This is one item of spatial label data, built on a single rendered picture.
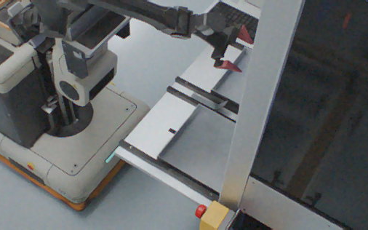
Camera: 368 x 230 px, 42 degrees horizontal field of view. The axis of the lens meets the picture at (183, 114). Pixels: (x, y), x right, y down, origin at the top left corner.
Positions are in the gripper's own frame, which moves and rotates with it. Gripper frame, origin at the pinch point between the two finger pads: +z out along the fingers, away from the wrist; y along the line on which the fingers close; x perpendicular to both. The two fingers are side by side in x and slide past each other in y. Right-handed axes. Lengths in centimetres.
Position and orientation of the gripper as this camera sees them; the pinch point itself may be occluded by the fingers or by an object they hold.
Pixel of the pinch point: (244, 56)
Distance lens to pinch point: 150.4
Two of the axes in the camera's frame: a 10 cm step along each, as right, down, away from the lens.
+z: 8.1, 4.4, 3.9
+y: 4.0, -9.0, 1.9
